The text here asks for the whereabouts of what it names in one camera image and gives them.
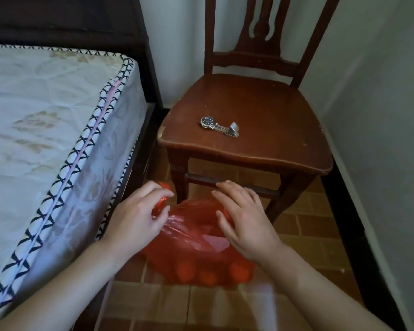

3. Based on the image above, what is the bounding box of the person's right hand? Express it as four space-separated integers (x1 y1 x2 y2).
211 180 286 264

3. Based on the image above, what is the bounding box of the person's left hand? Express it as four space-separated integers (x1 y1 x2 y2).
100 181 175 263

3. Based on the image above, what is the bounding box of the red plastic bag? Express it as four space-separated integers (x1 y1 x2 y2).
138 182 257 287

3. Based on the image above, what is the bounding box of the silver metal wristwatch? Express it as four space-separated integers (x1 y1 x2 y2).
199 116 241 139

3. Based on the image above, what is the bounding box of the person's right forearm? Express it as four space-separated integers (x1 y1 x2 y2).
260 244 394 331

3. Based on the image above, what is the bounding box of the person's left forearm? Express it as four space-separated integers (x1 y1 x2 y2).
0 237 129 331

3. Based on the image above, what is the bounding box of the black baseboard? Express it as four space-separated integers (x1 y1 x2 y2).
320 156 408 331

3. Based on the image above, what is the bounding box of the dark wooden chair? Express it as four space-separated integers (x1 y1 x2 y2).
157 0 342 224

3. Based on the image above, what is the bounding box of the dark brown bed frame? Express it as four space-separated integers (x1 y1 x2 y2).
0 0 166 331

